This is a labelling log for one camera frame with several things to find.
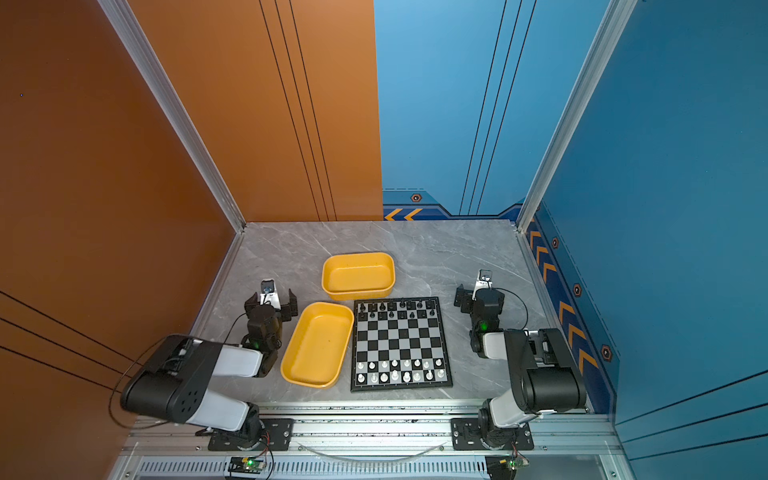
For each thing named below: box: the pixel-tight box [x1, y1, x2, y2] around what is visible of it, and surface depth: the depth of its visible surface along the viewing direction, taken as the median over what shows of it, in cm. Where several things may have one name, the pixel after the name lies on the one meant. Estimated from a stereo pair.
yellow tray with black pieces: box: [322, 252, 396, 301], surface depth 105 cm
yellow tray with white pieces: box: [280, 301, 355, 389], surface depth 90 cm
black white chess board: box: [350, 296, 453, 393], surface depth 89 cm
